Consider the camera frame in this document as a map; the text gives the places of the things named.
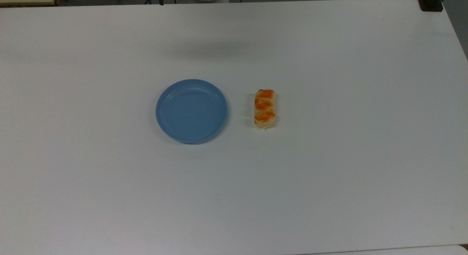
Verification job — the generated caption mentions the orange glazed bread loaf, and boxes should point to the orange glazed bread loaf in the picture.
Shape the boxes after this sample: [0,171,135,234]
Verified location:
[254,89,277,130]

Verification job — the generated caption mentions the black clamp camera mount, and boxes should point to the black clamp camera mount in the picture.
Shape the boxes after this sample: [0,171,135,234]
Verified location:
[416,0,445,12]

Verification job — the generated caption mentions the blue round plate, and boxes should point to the blue round plate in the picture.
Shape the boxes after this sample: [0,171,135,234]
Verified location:
[155,79,228,145]

